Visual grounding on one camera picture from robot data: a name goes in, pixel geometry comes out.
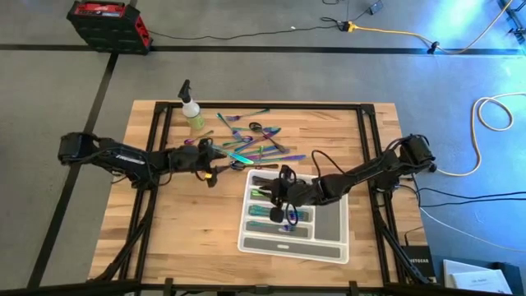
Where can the black metal stand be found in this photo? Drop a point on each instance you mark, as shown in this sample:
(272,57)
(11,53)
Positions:
(515,20)

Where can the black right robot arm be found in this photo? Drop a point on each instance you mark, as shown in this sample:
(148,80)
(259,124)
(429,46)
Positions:
(370,168)

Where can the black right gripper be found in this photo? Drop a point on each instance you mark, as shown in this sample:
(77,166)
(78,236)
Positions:
(300,193)

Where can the iridescent spoon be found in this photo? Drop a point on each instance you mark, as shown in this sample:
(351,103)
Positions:
(238,137)
(271,130)
(258,192)

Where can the white paper booklet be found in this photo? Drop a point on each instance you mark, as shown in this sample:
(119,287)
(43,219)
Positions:
(472,279)

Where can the small iridescent teaspoon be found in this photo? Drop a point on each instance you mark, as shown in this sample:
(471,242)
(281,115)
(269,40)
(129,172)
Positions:
(189,141)
(261,152)

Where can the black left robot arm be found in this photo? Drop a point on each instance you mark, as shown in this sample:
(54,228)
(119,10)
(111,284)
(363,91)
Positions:
(129,158)

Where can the spray bottle with yellow liquid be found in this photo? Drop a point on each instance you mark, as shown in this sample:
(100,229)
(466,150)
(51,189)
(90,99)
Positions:
(195,119)

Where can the black power plug block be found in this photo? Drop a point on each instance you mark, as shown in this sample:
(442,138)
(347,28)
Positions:
(342,26)

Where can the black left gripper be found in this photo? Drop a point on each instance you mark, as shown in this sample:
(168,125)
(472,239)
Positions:
(189,158)

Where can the white cutlery tray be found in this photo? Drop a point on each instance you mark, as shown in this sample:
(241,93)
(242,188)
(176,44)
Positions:
(326,222)

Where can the black foot pedal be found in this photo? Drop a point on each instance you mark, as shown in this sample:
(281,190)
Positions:
(376,7)

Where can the red and black tool case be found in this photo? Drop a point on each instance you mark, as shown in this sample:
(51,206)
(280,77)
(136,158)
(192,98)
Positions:
(107,29)

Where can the large black spoon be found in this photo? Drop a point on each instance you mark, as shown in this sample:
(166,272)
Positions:
(259,179)

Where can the iridescent table knife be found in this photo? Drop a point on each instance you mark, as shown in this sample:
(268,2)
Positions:
(242,158)
(293,158)
(279,152)
(257,143)

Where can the black network router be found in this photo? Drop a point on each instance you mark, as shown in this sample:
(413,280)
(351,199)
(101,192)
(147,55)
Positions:
(417,261)

